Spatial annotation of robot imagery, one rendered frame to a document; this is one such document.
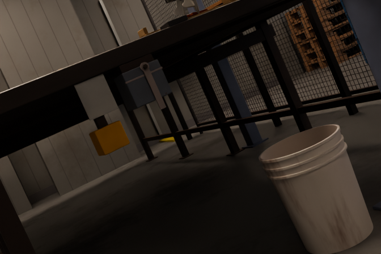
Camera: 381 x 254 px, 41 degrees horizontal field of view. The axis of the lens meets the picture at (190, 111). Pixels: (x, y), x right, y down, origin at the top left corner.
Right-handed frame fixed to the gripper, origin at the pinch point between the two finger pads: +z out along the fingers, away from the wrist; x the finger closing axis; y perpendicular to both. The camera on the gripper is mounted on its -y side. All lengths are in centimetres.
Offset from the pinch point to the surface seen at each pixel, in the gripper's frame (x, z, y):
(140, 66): 26.9, 10.1, 40.1
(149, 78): 26.9, 14.9, 39.4
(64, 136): -466, 34, -13
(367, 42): 50, 36, -28
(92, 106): 24, 15, 59
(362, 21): 51, 29, -28
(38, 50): -465, -77, -33
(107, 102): 24, 16, 55
